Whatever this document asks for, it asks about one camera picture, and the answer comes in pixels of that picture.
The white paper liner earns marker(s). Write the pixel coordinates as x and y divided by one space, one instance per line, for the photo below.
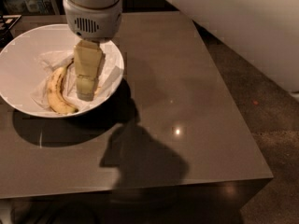
110 77

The shelf with bottles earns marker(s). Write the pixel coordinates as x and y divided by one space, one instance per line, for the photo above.
29 7

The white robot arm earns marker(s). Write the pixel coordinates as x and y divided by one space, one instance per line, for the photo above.
263 32

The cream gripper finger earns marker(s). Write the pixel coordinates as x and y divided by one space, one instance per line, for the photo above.
87 60

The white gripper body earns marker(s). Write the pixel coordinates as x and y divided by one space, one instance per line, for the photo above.
93 21

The large yellow banana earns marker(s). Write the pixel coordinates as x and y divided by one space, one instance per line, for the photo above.
54 90

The white bowl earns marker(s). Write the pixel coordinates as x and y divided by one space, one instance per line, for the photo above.
19 71

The small yellow banana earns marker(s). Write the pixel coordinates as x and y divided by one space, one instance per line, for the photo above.
97 91

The dark tray at edge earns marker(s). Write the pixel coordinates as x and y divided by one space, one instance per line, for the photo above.
6 24

